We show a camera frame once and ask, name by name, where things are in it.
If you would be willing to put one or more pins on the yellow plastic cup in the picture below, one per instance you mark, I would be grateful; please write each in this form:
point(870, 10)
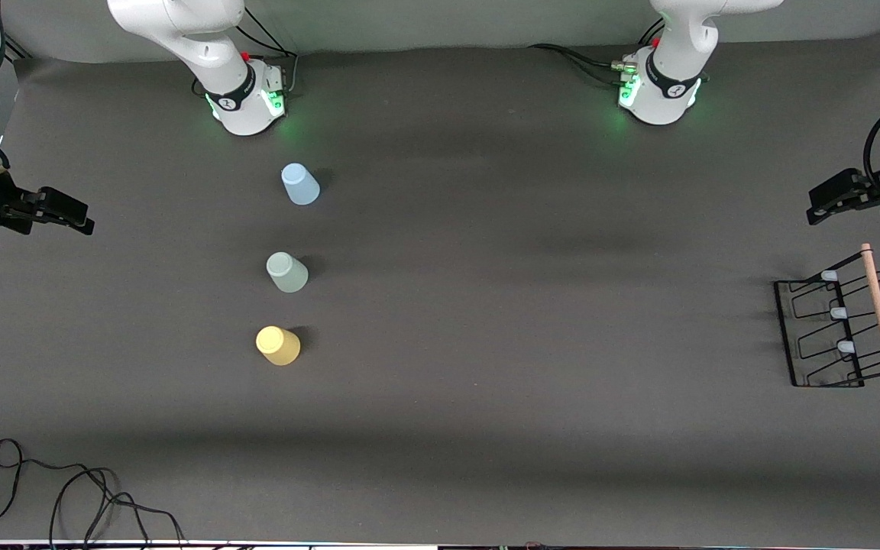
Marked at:
point(278, 345)

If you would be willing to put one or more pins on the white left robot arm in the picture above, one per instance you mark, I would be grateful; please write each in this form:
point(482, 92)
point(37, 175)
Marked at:
point(677, 46)

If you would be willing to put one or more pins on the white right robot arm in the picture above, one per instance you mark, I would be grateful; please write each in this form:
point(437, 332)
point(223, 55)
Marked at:
point(180, 30)

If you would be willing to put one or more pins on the light green plastic cup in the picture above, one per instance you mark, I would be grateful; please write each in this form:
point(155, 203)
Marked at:
point(287, 272)

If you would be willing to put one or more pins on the light blue plastic cup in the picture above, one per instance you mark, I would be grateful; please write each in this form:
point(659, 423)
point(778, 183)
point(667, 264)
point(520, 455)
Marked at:
point(300, 184)

